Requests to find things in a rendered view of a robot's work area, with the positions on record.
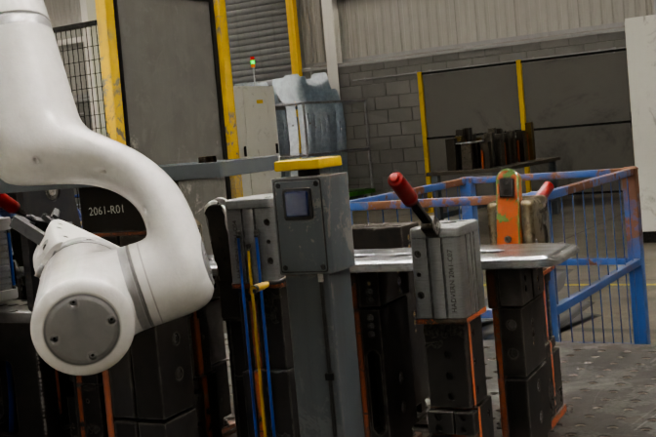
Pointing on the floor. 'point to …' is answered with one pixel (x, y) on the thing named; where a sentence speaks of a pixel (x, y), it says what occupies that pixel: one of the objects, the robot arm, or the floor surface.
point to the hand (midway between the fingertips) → (89, 240)
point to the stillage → (566, 307)
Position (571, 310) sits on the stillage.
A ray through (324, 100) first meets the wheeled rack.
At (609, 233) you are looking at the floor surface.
